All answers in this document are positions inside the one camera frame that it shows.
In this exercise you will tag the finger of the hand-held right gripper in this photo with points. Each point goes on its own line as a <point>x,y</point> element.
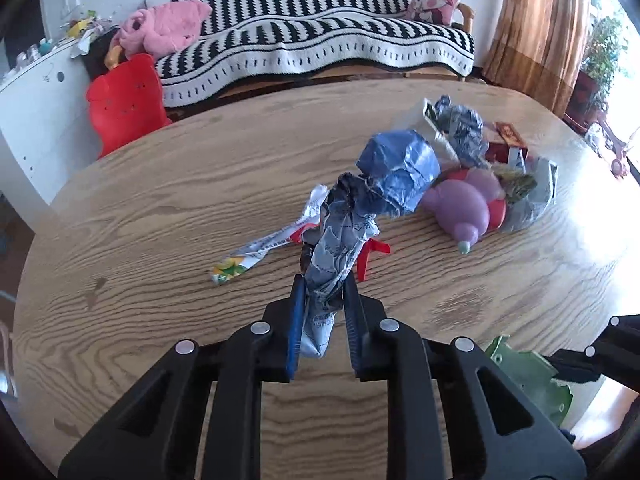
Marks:
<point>615,355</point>

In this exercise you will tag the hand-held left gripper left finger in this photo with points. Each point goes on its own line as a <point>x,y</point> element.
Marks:
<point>295,335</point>

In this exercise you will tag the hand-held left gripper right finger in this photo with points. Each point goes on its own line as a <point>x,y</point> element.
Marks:
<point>354,335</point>

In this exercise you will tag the blue printed wrapper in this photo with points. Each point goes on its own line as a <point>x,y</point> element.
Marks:
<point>335,250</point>

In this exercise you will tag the torn cardboard box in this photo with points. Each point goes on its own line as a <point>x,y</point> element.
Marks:
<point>530,385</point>

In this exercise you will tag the person's right forearm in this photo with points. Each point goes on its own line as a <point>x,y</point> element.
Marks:
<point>600,420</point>

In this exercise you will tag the red plastic clip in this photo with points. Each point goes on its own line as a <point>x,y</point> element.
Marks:
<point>372,255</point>

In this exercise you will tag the long white snack wrapper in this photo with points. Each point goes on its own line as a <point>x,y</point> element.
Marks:
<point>260,250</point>

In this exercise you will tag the white plastic bag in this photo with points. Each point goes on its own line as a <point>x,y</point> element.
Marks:
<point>537,195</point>

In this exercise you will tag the white paper carton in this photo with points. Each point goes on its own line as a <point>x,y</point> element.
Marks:
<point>432,122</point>

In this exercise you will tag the crumpled grey paper ball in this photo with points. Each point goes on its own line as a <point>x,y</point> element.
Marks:
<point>462,130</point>

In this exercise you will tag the red cardboard box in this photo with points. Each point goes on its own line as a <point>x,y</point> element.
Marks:
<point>510,140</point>

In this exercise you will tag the dark red plant pot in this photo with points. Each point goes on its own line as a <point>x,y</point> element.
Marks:
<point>582,100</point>

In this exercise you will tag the red plastic chair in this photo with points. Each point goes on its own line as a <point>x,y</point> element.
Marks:
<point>125,105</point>

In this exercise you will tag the black white striped blanket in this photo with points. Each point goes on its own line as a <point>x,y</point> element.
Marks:
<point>300,35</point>

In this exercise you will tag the green potted plant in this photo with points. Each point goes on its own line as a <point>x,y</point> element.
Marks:
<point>605,45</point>

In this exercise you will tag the brown curtain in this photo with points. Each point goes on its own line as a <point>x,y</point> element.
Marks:
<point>535,35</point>

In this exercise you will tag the white cabinet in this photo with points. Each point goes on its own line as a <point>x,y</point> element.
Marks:
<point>40,125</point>

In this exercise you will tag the pink garment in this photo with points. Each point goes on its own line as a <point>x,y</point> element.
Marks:
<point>165,27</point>

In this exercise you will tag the pink cartoon cushion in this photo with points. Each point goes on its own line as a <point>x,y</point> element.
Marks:
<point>435,5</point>

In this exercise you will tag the wooden sofa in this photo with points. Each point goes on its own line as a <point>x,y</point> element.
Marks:
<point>467,12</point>

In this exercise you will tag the crumpled white paper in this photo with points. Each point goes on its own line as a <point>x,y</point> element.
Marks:
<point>82,45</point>

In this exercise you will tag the yellow container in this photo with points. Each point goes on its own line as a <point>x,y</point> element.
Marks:
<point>79,27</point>

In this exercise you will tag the assorted small bottles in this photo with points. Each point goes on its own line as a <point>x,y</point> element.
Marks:
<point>32,52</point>

